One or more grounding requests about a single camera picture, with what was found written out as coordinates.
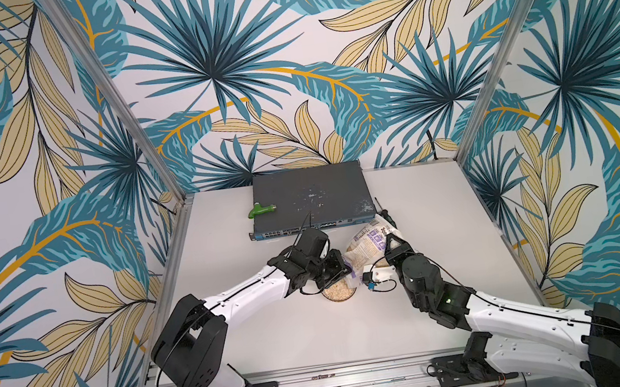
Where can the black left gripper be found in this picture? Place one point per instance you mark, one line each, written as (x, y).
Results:
(339, 268)

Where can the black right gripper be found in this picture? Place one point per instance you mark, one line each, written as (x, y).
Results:
(393, 247)

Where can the white red patterned bowl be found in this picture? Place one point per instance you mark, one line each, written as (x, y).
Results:
(339, 292)

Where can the oatmeal bag white purple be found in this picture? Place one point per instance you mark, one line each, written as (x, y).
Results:
(368, 245)

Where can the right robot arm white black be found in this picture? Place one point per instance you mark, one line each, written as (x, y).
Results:
(507, 336)

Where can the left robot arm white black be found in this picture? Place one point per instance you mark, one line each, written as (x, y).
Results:
(190, 346)

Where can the green pipe fitting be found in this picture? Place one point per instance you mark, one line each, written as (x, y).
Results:
(259, 209)

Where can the green black screwdriver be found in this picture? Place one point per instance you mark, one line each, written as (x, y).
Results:
(382, 212)

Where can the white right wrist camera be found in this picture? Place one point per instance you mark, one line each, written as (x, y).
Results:
(381, 280)

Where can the grey blue network switch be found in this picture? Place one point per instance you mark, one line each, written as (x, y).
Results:
(319, 197)

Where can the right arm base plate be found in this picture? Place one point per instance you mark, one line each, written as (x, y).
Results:
(456, 370)

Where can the left aluminium corner post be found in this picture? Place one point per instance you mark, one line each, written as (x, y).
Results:
(66, 25)

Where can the aluminium corner post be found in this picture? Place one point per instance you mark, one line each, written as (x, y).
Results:
(66, 25)
(514, 26)

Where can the right aluminium corner post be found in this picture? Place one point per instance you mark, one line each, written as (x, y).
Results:
(514, 26)

